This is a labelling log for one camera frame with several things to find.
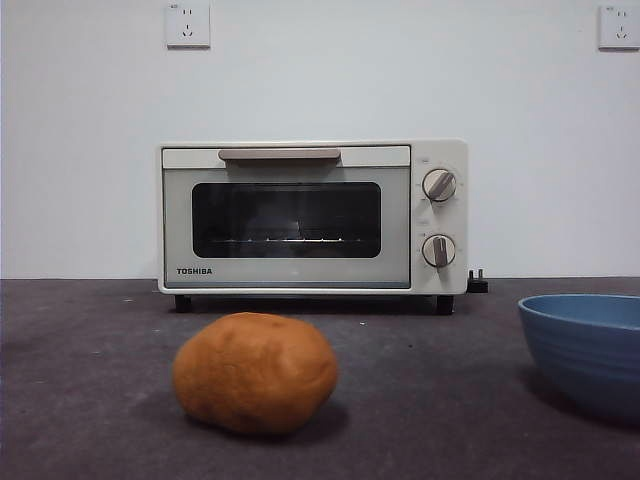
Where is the glass oven door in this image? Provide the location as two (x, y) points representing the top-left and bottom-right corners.
(160, 144), (412, 290)

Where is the brown potato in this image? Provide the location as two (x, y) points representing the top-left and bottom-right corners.
(171, 311), (339, 435)

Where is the blue ribbed bowl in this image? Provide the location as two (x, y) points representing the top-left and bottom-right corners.
(517, 293), (640, 426)

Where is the cream and beige oven knob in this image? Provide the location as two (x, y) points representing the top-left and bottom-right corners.
(422, 168), (458, 203)
(422, 233), (457, 268)

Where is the cream Toshiba toaster oven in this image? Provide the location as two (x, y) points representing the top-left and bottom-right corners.
(158, 138), (470, 315)

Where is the black power plug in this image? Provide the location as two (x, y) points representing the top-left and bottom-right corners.
(467, 268), (491, 294)

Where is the metal wire oven rack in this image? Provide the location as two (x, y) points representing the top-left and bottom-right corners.
(207, 236), (364, 247)

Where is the white wall socket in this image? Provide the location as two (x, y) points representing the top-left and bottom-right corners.
(165, 1), (212, 50)
(598, 5), (640, 52)

